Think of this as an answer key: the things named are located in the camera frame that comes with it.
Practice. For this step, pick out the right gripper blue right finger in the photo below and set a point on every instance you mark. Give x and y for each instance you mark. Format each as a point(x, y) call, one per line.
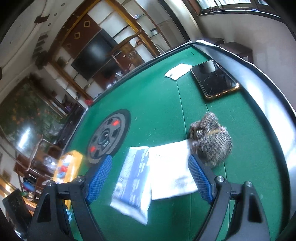
point(203, 177)

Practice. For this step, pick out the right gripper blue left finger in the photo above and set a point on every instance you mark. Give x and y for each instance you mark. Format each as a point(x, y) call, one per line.
point(96, 177)

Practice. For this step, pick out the white folded cloth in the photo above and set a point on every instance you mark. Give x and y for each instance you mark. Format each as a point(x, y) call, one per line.
point(169, 172)

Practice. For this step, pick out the yellow rimmed storage tray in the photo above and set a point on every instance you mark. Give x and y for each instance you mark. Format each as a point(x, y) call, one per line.
point(68, 167)

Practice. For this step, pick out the grey round table centre disc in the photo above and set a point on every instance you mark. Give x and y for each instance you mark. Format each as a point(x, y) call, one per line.
point(109, 136)

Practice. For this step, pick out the black smartphone gold case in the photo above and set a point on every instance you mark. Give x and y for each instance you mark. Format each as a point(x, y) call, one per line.
point(213, 80)

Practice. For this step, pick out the white paper card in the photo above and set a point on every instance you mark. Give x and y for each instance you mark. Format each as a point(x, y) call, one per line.
point(178, 71)

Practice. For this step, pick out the black flat television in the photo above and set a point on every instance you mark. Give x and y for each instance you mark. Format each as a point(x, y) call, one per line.
point(96, 57)

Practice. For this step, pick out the wooden chair by window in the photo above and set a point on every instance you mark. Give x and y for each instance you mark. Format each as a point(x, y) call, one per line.
point(125, 55)

